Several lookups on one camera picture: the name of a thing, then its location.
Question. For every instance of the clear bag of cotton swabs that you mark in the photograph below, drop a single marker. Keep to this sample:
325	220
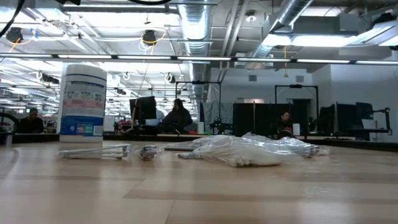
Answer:
242	154

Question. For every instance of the small bagged nail clipper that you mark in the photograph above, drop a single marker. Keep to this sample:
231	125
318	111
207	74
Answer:
148	153

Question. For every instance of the clear bagged white toothbrush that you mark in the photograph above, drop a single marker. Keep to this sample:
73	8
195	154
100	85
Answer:
93	152

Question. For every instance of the black background robot arm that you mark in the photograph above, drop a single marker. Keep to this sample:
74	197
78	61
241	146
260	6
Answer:
221	127

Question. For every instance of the white cup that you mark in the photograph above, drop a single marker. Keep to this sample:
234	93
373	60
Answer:
296	129
201	128

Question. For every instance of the grey curtain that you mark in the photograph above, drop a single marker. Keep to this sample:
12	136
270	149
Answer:
217	112

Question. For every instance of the person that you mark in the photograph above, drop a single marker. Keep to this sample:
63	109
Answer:
178	119
159	116
283	124
31	124

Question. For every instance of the long ceiling light strip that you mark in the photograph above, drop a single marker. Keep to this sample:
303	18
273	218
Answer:
202	58

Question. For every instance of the black computer monitor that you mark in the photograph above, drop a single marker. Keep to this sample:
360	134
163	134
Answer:
143	109

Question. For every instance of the black partition screen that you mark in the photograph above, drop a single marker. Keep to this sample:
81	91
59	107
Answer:
258	119

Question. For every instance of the clear bagged striped toothbrush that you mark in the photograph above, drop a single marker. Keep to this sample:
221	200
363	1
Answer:
298	146

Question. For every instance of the round ceiling detector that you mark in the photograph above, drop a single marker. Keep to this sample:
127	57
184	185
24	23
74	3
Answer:
250	17

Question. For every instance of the white wipes canister blue label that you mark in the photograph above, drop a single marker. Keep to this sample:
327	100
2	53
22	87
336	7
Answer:
82	102

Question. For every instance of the bright ceiling light panel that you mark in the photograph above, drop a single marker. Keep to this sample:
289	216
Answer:
311	40

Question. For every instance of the black monitor group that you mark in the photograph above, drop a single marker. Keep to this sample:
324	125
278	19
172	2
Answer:
345	118

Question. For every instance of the dark bin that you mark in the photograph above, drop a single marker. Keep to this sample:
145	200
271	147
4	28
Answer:
6	137

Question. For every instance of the black gantry frame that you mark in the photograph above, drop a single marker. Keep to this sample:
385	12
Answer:
295	86
199	82

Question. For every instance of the black aluminium table frame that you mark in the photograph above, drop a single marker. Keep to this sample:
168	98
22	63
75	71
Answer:
140	137

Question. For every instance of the silver ribbed ceiling duct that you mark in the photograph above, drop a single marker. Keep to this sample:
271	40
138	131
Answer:
195	25

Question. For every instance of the silver smooth ceiling duct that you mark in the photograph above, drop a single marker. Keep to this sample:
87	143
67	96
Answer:
289	12

